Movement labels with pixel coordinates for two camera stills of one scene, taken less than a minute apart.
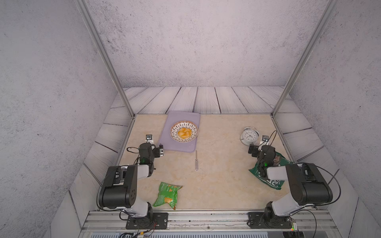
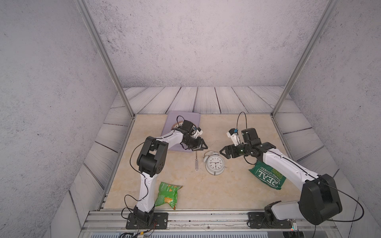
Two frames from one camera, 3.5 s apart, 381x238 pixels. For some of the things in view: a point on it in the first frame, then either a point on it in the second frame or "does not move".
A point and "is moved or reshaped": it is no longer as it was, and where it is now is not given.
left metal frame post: x=81 y=5 does not move
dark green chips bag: x=280 y=161 does not move
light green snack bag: x=168 y=193 does not move
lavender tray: x=168 y=143 does not move
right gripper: x=255 y=149 to x=226 y=155
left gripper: x=156 y=150 to x=199 y=141
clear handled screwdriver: x=196 y=167 does not move
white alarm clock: x=249 y=135 is moved or reshaped
